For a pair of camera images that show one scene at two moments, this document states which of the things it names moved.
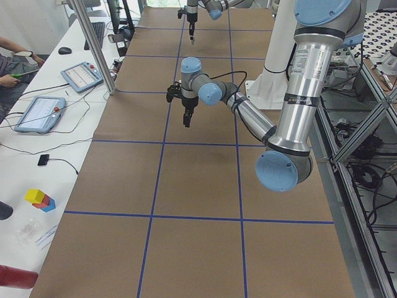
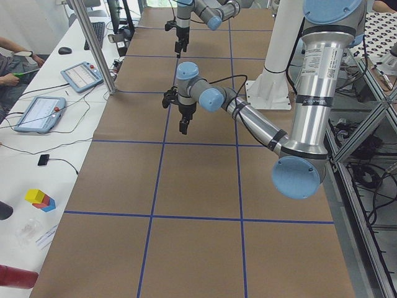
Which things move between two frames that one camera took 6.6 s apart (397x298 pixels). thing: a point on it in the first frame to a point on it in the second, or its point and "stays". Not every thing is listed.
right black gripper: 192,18 to 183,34
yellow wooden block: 35,195 stays
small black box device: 43,159 stays
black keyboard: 98,28 stays
